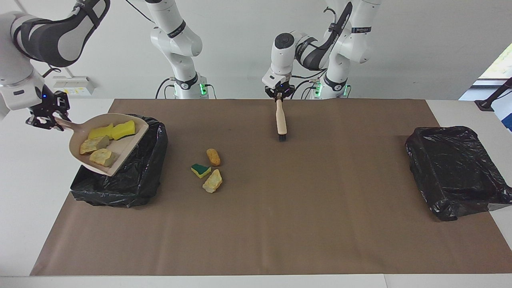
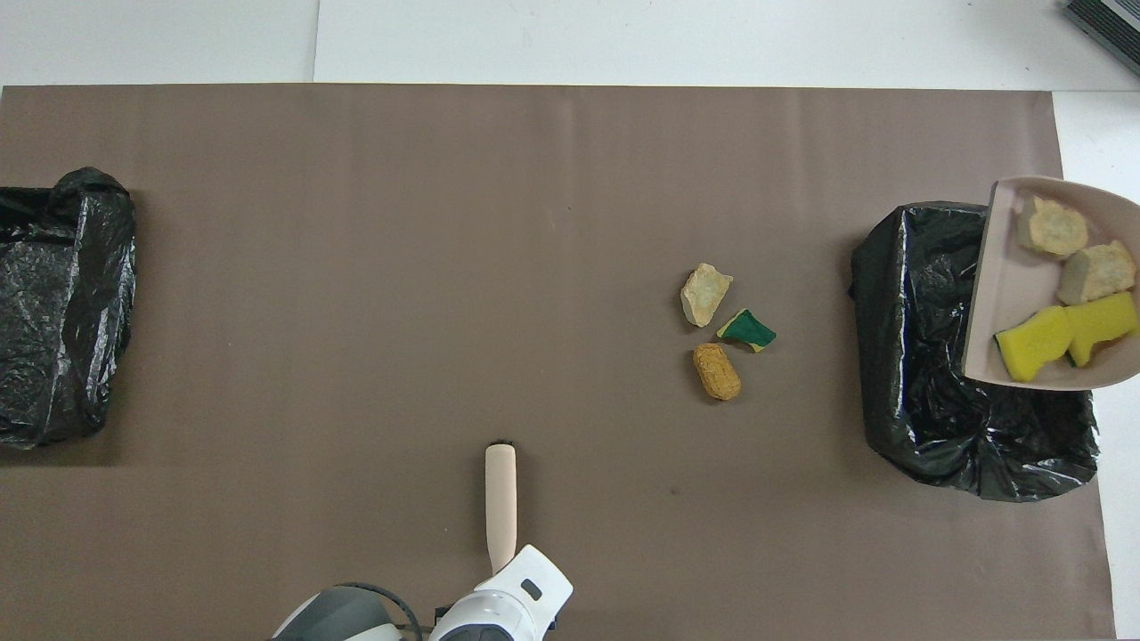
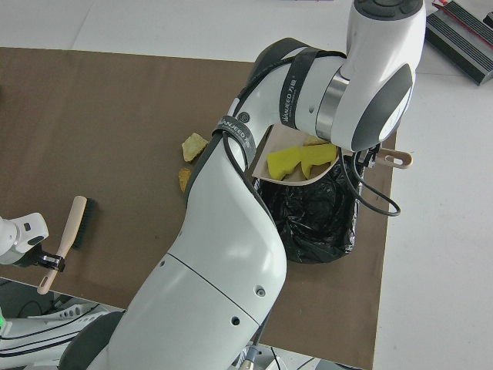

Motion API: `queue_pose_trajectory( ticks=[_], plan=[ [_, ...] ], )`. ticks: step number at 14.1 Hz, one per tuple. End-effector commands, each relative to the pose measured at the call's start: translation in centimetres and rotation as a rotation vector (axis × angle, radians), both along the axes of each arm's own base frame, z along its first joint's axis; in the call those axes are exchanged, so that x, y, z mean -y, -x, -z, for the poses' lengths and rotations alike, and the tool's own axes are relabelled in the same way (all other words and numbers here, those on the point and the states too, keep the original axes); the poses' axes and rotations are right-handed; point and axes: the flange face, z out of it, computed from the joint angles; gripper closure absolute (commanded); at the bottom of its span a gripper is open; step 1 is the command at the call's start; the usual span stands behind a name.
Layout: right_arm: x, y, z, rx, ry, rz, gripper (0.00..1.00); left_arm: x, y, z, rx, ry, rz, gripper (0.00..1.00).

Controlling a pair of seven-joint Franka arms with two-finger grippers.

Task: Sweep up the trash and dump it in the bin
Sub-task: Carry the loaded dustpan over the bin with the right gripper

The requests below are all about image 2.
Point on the brown paper table mat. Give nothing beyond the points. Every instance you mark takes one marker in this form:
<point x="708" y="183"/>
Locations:
<point x="267" y="267"/>

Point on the grey ribbed device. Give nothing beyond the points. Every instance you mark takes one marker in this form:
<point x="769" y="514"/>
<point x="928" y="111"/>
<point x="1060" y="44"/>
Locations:
<point x="1109" y="22"/>

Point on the brown oval sponge piece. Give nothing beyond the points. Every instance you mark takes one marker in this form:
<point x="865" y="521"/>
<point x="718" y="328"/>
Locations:
<point x="717" y="371"/>

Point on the green and yellow sponge piece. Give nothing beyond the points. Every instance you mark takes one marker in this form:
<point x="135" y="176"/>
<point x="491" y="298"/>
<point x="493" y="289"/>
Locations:
<point x="746" y="329"/>

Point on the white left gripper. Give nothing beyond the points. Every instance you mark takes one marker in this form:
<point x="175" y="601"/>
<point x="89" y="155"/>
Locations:
<point x="541" y="570"/>

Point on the black bag lined bin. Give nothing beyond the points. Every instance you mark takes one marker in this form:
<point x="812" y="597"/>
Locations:
<point x="935" y="374"/>
<point x="62" y="312"/>

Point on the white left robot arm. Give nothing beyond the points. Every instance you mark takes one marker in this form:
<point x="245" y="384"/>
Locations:
<point x="329" y="614"/>

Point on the notched yellow sponge piece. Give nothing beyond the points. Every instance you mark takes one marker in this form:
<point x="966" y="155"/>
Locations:
<point x="1104" y="322"/>

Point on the pale yellow sponge chunk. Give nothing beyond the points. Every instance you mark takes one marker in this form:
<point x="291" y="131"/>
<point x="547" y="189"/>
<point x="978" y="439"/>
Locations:
<point x="1053" y="227"/>
<point x="1097" y="271"/>
<point x="705" y="294"/>

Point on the beige plastic dustpan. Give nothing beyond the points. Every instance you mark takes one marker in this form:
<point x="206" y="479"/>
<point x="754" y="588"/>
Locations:
<point x="1015" y="267"/>

